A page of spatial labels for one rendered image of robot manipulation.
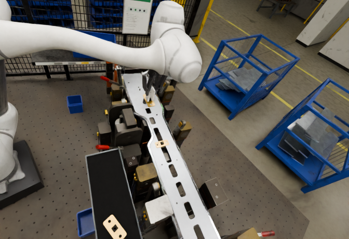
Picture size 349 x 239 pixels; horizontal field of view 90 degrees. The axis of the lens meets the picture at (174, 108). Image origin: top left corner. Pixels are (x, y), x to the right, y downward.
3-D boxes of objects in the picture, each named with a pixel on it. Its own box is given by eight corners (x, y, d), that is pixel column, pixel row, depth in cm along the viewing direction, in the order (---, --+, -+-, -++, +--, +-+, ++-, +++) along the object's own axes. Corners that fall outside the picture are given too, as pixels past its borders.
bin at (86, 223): (101, 230, 94) (101, 227, 88) (80, 239, 90) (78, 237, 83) (98, 209, 100) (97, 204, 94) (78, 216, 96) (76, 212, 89)
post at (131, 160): (131, 190, 111) (138, 163, 82) (123, 193, 109) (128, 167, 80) (129, 183, 114) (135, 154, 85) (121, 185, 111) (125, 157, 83)
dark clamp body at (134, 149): (134, 181, 115) (142, 155, 88) (116, 187, 110) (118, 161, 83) (131, 171, 119) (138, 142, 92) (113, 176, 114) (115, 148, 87)
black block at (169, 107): (169, 131, 150) (178, 108, 129) (158, 133, 145) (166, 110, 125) (166, 125, 153) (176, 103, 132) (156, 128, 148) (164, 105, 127)
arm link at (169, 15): (145, 37, 67) (153, 58, 60) (152, -8, 56) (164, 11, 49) (171, 40, 72) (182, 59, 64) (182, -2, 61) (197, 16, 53)
